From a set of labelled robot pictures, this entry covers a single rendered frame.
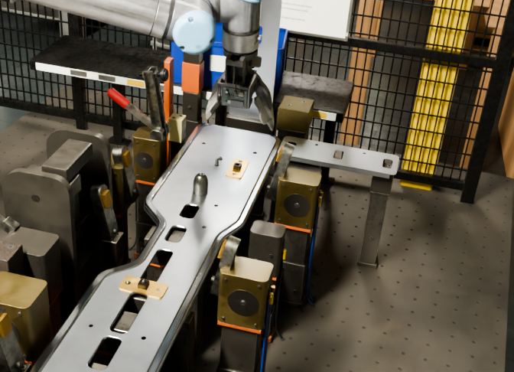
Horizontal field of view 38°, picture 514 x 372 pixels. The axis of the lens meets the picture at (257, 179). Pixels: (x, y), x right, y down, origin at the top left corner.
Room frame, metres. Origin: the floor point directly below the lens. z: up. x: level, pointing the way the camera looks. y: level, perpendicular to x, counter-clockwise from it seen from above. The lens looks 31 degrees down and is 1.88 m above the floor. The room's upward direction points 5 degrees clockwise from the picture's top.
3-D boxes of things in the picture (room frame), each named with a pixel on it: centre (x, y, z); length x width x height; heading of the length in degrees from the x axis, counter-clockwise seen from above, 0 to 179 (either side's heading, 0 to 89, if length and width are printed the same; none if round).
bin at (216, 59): (1.94, 0.10, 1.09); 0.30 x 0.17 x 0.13; 86
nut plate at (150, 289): (1.04, 0.19, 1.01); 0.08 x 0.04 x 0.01; 78
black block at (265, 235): (1.27, -0.05, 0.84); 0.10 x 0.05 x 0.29; 79
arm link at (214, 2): (1.40, 0.15, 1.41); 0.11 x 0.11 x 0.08; 9
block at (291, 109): (1.74, -0.09, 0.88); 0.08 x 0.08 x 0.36; 79
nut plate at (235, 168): (1.49, 0.05, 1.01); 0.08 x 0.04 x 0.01; 170
